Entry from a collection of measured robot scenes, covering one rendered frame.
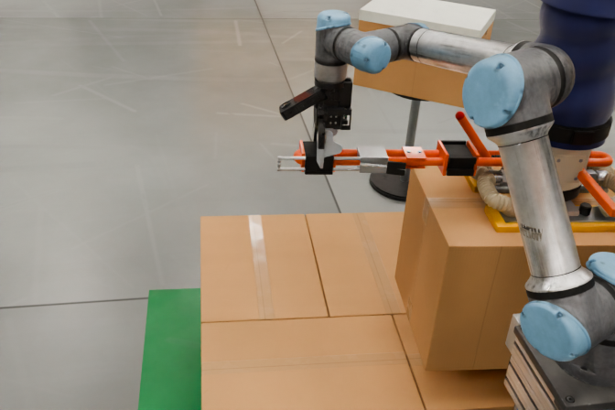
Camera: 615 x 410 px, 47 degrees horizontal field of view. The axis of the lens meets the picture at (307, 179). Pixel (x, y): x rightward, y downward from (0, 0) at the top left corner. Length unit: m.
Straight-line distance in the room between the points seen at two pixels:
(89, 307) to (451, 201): 1.81
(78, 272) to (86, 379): 0.68
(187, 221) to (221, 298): 1.41
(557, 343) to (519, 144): 0.34
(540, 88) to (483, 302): 0.74
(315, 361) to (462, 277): 0.56
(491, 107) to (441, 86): 2.39
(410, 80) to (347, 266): 1.42
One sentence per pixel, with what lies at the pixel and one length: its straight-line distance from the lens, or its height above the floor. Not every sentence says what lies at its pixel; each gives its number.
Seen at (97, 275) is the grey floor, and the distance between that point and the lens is 3.36.
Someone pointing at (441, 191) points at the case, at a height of 1.07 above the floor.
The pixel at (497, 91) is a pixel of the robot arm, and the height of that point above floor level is 1.58.
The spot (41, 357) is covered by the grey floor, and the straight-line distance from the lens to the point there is 3.00.
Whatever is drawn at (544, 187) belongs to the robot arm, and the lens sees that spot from 1.26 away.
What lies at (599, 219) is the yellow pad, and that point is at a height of 1.10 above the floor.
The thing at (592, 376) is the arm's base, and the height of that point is 1.06.
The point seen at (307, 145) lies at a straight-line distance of 1.73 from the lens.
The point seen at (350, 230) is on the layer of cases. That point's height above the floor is 0.54.
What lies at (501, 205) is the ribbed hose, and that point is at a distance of 1.78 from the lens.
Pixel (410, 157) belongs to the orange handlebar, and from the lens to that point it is 1.74.
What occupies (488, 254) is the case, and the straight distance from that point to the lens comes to 1.74.
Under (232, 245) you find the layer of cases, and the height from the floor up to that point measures 0.54.
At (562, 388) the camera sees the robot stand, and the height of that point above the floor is 1.04.
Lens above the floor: 2.01
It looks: 30 degrees down
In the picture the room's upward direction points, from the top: 4 degrees clockwise
